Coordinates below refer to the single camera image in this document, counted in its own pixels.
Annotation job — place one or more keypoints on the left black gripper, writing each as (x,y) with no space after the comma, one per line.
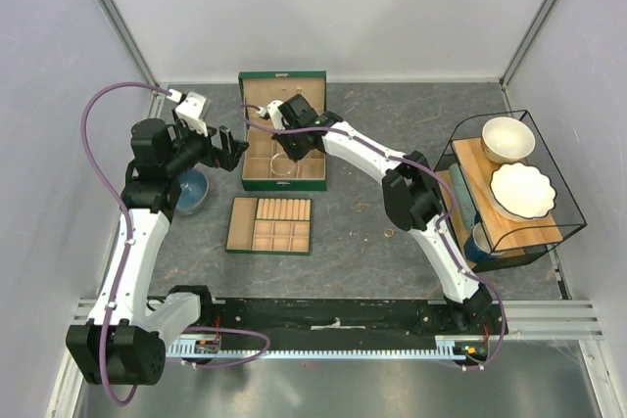
(221,158)

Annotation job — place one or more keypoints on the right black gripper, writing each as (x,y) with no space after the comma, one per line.
(295,156)

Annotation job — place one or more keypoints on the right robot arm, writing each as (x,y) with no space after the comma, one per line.
(410,189)

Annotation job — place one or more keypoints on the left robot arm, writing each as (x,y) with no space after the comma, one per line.
(122,342)

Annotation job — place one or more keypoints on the green jewelry box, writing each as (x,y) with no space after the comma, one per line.
(265,165)

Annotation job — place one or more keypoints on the blue ceramic bowl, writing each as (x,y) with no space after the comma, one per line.
(194,190)

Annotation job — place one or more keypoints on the cream round bowl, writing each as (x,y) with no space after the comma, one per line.
(507,140)

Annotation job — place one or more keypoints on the blue mug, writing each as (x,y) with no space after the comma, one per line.
(477,247)

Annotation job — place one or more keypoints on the white scalloped bowl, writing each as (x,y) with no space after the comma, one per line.
(520,192)

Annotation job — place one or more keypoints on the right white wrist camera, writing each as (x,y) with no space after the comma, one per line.
(271,112)

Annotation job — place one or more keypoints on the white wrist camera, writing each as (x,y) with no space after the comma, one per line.
(190,108)
(271,112)

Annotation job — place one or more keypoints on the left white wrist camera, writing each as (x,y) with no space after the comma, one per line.
(190,108)

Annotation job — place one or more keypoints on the black wire shelf rack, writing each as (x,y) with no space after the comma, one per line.
(521,242)

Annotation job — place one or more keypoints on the slotted cable duct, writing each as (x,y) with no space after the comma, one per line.
(194,349)

